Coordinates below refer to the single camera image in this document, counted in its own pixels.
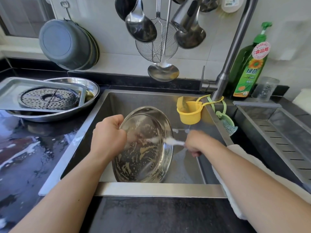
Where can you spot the green dish soap bottle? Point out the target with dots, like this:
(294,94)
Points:
(250,70)

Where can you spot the clear plastic cup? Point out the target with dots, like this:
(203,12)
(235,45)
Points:
(266,89)

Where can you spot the steel wall hook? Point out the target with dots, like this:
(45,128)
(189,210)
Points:
(65,8)

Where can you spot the steel soup ladle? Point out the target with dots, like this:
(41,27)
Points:
(141,29)

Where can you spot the rectangular steel tray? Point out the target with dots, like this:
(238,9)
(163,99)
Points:
(9,92)

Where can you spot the person's right hand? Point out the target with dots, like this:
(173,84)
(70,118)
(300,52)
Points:
(200,142)

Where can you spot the white dish brush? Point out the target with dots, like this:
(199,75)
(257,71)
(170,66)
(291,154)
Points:
(232,3)

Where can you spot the hanging steel ladles and skimmer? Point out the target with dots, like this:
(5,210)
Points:
(124,7)

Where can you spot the round steel basin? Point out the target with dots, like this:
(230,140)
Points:
(92,89)

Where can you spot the white cleaning brush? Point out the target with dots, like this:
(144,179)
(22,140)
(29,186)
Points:
(170,141)

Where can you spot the black round steamer rack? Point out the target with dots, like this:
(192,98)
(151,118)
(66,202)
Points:
(48,98)

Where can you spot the person's right forearm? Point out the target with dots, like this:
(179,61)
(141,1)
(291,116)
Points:
(262,191)

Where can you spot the green hanging sponge holder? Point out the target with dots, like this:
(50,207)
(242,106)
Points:
(228,126)

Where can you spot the person's left hand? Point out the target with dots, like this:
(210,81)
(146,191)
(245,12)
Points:
(108,139)

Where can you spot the white dish rag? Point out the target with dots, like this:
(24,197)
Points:
(228,191)

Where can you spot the stainless steel sink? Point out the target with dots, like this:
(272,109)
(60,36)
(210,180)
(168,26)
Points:
(87,138)

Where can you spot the dark green hanging basin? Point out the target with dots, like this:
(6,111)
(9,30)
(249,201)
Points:
(95,48)

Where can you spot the round steel pan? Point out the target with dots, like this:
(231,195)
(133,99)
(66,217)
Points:
(146,157)

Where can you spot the grey hanging basin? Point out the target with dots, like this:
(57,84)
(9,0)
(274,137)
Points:
(63,45)

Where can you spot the yellow hanging sink cup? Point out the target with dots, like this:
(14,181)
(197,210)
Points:
(189,114)

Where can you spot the steel gooseneck faucet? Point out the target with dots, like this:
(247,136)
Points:
(238,41)

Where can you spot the person's left forearm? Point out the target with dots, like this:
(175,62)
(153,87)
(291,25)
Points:
(63,201)

